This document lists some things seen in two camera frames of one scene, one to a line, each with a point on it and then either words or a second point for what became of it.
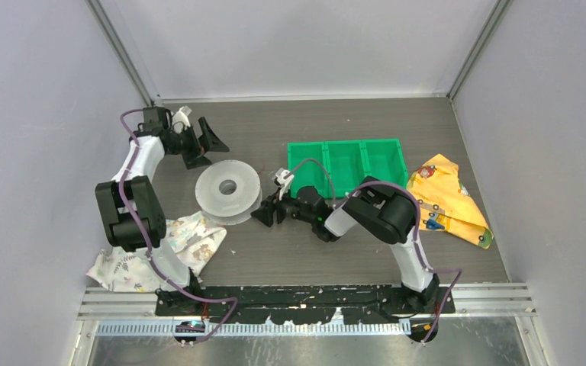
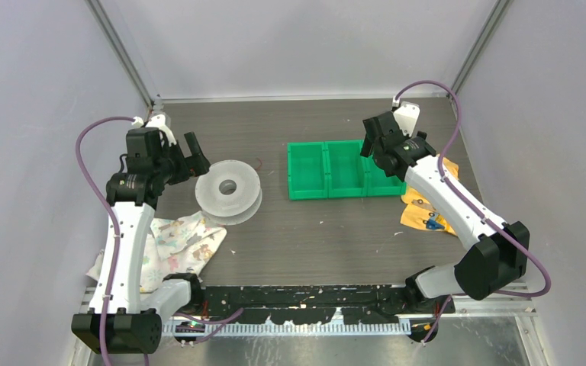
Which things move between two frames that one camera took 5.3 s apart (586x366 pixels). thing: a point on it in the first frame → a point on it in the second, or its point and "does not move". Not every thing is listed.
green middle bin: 345,166 does not move
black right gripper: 265,213 → 366,147
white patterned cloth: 192,235 does not move
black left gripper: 209,142 → 196,163
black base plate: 355,303 does not move
